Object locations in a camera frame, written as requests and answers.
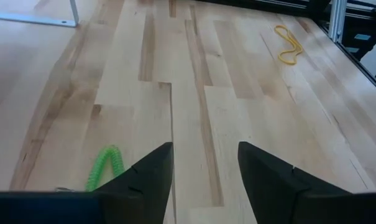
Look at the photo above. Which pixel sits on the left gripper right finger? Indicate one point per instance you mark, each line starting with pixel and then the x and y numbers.
pixel 284 199

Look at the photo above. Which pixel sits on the white perforated metal shelf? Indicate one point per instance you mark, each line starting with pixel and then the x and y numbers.
pixel 35 20

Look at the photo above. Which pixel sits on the silver aluminium upright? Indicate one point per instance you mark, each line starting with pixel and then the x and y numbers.
pixel 337 18

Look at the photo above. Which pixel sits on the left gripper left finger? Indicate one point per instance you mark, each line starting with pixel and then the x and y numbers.
pixel 138 193

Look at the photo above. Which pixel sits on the yellow rubber band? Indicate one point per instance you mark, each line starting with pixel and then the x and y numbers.
pixel 288 35

